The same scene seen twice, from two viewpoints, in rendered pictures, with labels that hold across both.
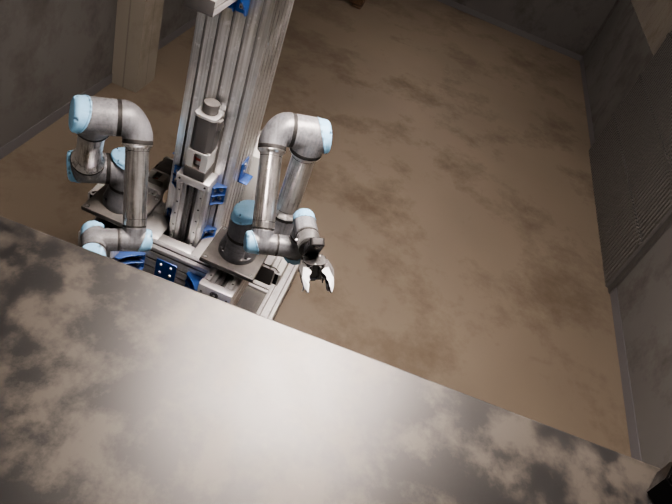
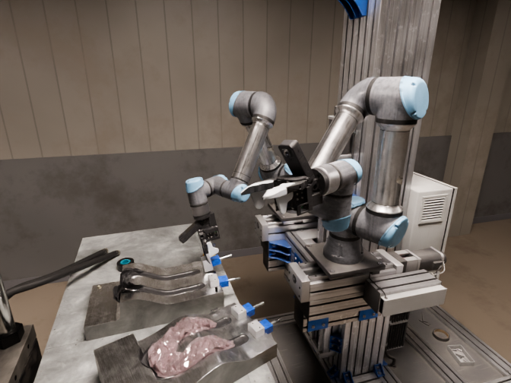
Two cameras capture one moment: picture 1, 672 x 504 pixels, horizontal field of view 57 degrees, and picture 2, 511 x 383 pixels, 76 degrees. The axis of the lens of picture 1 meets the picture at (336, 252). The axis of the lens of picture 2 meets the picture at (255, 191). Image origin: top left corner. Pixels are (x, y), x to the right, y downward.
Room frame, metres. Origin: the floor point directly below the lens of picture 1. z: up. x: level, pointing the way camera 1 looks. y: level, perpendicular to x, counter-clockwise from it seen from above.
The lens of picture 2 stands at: (1.16, -0.62, 1.68)
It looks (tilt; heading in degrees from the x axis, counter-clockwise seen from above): 19 degrees down; 74
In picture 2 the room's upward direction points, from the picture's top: straight up
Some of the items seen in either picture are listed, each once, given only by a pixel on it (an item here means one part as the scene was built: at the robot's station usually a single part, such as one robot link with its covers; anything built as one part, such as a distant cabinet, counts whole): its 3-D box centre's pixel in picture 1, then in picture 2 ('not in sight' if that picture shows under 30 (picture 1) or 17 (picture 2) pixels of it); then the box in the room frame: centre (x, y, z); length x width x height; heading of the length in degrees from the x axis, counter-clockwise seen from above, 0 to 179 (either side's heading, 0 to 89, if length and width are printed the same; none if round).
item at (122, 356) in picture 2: not in sight; (190, 352); (1.19, 0.22, 0.86); 0.50 x 0.26 x 0.11; 20
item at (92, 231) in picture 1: (98, 239); (217, 186); (1.38, 0.72, 1.24); 0.11 x 0.11 x 0.08; 33
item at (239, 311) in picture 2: not in sight; (249, 309); (1.43, 0.37, 0.86); 0.13 x 0.05 x 0.05; 20
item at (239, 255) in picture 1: (239, 242); (344, 242); (1.80, 0.36, 1.09); 0.15 x 0.15 x 0.10
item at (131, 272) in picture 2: not in sight; (159, 280); (1.11, 0.57, 0.92); 0.35 x 0.16 x 0.09; 3
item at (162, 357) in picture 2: not in sight; (189, 340); (1.19, 0.23, 0.90); 0.26 x 0.18 x 0.08; 20
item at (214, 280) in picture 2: not in sight; (224, 280); (1.36, 0.53, 0.89); 0.13 x 0.05 x 0.05; 3
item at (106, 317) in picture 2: not in sight; (156, 289); (1.09, 0.58, 0.87); 0.50 x 0.26 x 0.14; 3
